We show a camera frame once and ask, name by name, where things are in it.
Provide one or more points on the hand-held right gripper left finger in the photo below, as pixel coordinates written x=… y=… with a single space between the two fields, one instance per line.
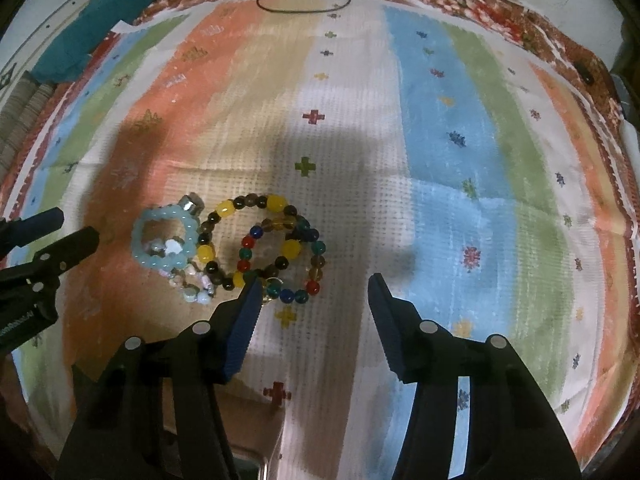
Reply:
x=245 y=332

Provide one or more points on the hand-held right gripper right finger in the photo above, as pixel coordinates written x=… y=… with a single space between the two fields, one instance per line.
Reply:
x=387 y=330

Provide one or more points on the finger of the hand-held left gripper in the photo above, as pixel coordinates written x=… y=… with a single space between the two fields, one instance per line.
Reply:
x=42 y=222
x=75 y=246

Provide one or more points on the striped brown pillow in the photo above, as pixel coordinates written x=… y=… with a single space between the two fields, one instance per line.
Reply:
x=22 y=115

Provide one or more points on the white wooden headboard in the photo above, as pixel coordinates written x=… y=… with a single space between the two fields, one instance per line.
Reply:
x=45 y=25

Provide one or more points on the striped pastel cloth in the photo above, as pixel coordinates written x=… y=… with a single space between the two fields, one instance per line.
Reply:
x=350 y=135

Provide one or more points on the teal quilted blanket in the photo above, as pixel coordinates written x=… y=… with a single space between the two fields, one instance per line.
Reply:
x=100 y=20

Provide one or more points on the white folded cloth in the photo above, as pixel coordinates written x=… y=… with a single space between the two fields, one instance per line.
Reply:
x=631 y=137

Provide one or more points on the small black device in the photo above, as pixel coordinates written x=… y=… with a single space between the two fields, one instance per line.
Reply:
x=583 y=72

